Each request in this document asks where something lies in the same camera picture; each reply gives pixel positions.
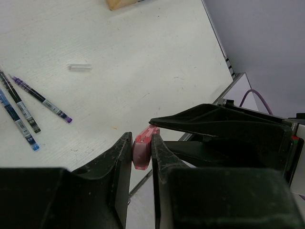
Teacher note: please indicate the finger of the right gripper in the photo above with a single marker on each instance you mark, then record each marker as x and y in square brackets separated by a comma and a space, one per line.
[228, 121]

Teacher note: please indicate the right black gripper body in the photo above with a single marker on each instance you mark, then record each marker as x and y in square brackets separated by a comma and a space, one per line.
[202, 150]

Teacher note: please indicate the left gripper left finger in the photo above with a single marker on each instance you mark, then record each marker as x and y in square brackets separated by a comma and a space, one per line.
[94, 196]

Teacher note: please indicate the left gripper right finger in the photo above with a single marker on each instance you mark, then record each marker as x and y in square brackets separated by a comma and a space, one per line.
[219, 198]

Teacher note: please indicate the pink translucent correction tape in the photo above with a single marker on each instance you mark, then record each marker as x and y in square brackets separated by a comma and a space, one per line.
[141, 149]

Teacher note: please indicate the purple gel pen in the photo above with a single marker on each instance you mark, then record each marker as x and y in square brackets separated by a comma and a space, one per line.
[41, 99]

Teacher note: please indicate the black gel pen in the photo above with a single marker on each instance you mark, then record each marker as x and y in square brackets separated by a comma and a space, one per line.
[18, 101]

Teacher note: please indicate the clear correction tape cap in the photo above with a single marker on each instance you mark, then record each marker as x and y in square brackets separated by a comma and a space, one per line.
[80, 67]

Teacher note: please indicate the blue gel pen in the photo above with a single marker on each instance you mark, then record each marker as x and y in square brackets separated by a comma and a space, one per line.
[19, 123]

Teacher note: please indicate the brown translucent container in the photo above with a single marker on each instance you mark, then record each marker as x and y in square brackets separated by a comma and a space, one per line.
[117, 4]

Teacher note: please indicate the aluminium table frame rail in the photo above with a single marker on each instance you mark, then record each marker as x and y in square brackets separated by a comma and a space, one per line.
[224, 55]

